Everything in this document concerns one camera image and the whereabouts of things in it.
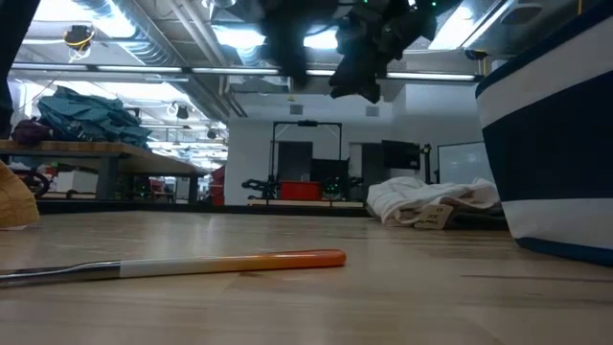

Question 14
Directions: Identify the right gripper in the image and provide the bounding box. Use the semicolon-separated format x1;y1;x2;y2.
329;0;440;104

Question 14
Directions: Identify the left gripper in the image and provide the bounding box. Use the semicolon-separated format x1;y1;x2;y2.
261;0;336;90

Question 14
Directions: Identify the white red-checked towel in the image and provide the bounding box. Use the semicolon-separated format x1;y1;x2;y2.
366;175;503;230

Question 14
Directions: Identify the mustard yellow towel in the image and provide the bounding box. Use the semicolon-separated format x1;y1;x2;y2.
0;160;41;230

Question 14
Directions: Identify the black computer monitor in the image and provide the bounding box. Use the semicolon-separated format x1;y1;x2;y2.
381;139;422;172

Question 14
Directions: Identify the black distant screen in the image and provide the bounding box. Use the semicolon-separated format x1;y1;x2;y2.
309;158;350;183

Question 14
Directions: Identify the red bin on distant table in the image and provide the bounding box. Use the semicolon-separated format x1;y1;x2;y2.
280;180;323;201

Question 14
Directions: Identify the whiteboard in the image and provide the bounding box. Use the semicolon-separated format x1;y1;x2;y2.
438;141;494;186

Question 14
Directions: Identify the red cabinet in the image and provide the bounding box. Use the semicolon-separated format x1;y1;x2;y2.
210;165;226;206

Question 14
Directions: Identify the ceiling strip light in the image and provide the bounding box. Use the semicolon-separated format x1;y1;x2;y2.
0;60;480;82

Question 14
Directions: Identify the navy and white fabric bin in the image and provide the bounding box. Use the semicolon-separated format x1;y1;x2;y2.
475;0;613;267

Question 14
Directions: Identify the teal cloth pile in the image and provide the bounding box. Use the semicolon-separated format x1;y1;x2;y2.
36;85;153;150

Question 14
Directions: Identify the wooden background table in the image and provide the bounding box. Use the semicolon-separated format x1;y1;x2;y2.
0;140;210;202

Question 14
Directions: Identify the purple bag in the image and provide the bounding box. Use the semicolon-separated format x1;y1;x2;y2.
11;118;53;146

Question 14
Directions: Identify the black distant rig frame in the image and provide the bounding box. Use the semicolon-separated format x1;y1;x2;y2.
271;120;344;202

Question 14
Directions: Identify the hanging device with yellow cable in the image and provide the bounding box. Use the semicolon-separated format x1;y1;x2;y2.
63;24;96;52

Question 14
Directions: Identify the knife with orange-white handle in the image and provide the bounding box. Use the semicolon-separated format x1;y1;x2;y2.
0;248;348;290

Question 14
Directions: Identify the black metal table frame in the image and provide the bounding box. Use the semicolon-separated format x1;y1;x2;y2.
36;199;370;217

